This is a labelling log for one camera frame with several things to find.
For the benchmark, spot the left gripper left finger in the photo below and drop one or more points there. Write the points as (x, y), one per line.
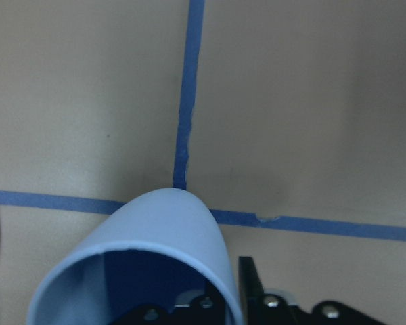
(146, 314)

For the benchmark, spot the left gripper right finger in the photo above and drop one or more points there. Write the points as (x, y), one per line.
(251, 291)

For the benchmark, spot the blue cup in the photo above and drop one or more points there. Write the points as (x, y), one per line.
(154, 248)

